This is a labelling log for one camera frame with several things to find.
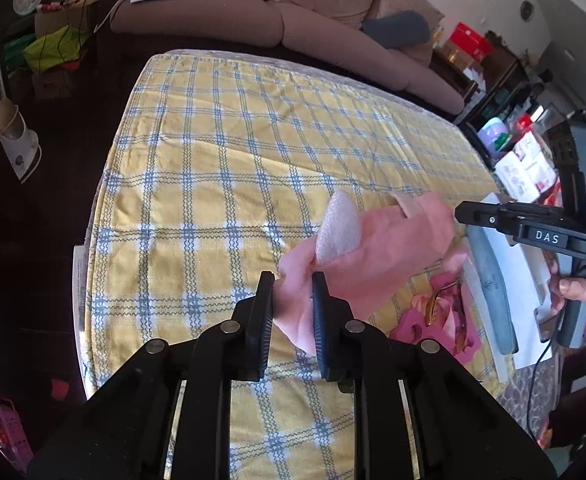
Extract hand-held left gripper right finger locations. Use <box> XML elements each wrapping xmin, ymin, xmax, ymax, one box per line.
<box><xmin>312</xmin><ymin>271</ymin><xmax>557</xmax><ymax>480</ymax></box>

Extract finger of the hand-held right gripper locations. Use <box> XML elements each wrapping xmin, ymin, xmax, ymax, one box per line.
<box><xmin>454</xmin><ymin>200</ymin><xmax>520</xmax><ymax>241</ymax></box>

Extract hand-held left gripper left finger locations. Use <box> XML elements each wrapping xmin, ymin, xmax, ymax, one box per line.
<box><xmin>25</xmin><ymin>271</ymin><xmax>277</xmax><ymax>480</ymax></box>

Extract pink bath mitt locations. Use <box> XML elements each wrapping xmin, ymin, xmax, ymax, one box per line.
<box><xmin>276</xmin><ymin>189</ymin><xmax>469</xmax><ymax>356</ymax></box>

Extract amber sunglasses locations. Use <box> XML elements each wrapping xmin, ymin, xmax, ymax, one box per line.
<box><xmin>424</xmin><ymin>281</ymin><xmax>475</xmax><ymax>357</ymax></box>

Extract person's right hand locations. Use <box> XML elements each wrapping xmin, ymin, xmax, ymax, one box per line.
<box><xmin>547</xmin><ymin>260</ymin><xmax>586</xmax><ymax>341</ymax></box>

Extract stack of magazines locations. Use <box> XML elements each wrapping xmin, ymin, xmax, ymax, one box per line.
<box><xmin>494</xmin><ymin>129</ymin><xmax>560</xmax><ymax>202</ymax></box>

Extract white cardboard box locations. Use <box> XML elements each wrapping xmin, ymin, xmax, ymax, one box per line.
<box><xmin>460</xmin><ymin>192</ymin><xmax>561</xmax><ymax>368</ymax></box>

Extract purple jar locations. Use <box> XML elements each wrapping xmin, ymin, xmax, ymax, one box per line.
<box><xmin>476</xmin><ymin>117</ymin><xmax>512</xmax><ymax>159</ymax></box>

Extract grey nail file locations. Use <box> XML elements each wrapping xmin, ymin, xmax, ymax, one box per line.
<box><xmin>467</xmin><ymin>224</ymin><xmax>520</xmax><ymax>357</ymax></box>

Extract dark side table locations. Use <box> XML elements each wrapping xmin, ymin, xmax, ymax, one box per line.
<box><xmin>430</xmin><ymin>37</ymin><xmax>526</xmax><ymax>128</ymax></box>

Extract yellow checked tablecloth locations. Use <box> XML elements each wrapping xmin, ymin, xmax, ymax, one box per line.
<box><xmin>80</xmin><ymin>50</ymin><xmax>515</xmax><ymax>480</ymax></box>

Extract red box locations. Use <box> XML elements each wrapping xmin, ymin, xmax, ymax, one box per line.
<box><xmin>446</xmin><ymin>22</ymin><xmax>495</xmax><ymax>62</ymax></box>

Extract grey patterned blanket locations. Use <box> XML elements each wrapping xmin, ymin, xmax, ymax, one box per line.
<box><xmin>496</xmin><ymin>357</ymin><xmax>560</xmax><ymax>441</ymax></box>

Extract grey cushion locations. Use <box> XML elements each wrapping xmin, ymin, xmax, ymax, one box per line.
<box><xmin>360</xmin><ymin>11</ymin><xmax>433</xmax><ymax>50</ymax></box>

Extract brown sofa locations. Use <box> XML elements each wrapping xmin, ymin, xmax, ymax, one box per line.
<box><xmin>109</xmin><ymin>0</ymin><xmax>466</xmax><ymax>116</ymax></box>

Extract pink basket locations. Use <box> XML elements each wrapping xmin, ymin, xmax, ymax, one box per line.
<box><xmin>0</xmin><ymin>394</ymin><xmax>34</xmax><ymax>473</ymax></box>

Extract white garment steamer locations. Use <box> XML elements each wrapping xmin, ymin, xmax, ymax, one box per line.
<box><xmin>0</xmin><ymin>0</ymin><xmax>44</xmax><ymax>184</ymax></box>

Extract yellow-green bag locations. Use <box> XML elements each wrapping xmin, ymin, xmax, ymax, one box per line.
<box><xmin>23</xmin><ymin>25</ymin><xmax>94</xmax><ymax>74</ymax></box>

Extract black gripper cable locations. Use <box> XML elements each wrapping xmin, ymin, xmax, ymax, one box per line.
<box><xmin>524</xmin><ymin>340</ymin><xmax>565</xmax><ymax>438</ymax></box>

